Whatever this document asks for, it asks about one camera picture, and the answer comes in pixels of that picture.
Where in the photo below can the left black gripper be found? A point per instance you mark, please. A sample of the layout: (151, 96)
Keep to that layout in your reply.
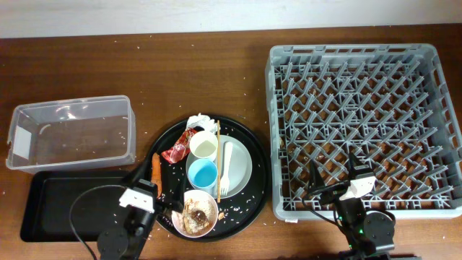
(165, 209)

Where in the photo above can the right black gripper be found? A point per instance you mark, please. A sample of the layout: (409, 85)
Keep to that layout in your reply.
(332, 192)

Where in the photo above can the light blue cup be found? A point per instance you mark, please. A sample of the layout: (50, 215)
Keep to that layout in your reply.
(203, 175)

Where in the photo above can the white paper cup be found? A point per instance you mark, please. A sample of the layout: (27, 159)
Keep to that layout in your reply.
(204, 145)

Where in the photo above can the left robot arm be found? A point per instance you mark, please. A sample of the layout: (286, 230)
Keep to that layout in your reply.
(127, 240)

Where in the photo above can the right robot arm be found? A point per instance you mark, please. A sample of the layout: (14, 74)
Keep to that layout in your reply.
(369, 233)

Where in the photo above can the grey plastic dishwasher rack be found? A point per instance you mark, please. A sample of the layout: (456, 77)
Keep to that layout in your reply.
(389, 105)

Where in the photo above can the orange carrot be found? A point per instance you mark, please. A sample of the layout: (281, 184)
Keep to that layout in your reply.
(156, 176)

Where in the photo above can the red snack wrapper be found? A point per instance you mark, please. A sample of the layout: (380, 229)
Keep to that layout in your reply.
(181, 147)

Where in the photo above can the white bowl with leftovers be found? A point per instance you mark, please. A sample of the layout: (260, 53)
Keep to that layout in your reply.
(199, 215)

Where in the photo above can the round black serving tray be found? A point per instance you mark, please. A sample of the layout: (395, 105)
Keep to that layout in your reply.
(241, 209)

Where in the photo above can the white plastic fork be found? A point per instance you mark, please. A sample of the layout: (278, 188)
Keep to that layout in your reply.
(225, 182)

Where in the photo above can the clear plastic bin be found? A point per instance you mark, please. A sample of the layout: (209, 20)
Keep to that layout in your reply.
(75, 134)

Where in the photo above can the crumpled white napkin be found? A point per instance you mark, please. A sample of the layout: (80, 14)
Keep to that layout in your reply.
(203, 121)

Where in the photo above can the grey round plate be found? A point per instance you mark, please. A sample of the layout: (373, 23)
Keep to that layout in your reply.
(240, 169)

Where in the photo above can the wooden chopstick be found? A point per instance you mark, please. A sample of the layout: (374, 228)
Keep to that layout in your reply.
(219, 172)

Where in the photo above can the black rectangular tray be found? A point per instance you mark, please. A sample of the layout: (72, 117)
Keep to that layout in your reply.
(54, 195)

